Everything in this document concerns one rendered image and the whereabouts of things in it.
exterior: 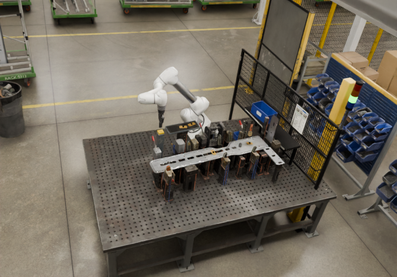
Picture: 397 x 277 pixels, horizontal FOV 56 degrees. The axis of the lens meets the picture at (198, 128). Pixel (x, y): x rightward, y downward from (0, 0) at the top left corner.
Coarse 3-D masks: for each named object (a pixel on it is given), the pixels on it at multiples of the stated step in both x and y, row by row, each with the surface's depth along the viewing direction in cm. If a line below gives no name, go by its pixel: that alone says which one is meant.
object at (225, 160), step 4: (224, 160) 391; (228, 160) 390; (224, 164) 394; (228, 164) 392; (224, 168) 395; (228, 168) 396; (220, 172) 406; (224, 172) 400; (220, 176) 407; (224, 176) 401; (220, 180) 409; (224, 180) 407; (224, 184) 409
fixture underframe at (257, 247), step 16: (304, 208) 458; (320, 208) 427; (224, 224) 377; (256, 224) 411; (288, 224) 434; (304, 224) 437; (160, 240) 355; (192, 240) 374; (224, 240) 407; (240, 240) 409; (256, 240) 419; (112, 256) 344; (160, 256) 382; (176, 256) 384; (112, 272) 359; (128, 272) 370
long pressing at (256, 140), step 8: (256, 136) 436; (232, 144) 420; (248, 144) 423; (256, 144) 424; (264, 144) 426; (192, 152) 401; (200, 152) 402; (208, 152) 404; (232, 152) 408; (240, 152) 409; (248, 152) 412; (152, 160) 384; (160, 160) 385; (168, 160) 387; (176, 160) 388; (192, 160) 391; (200, 160) 392; (208, 160) 394; (152, 168) 375; (160, 168) 376; (176, 168) 379
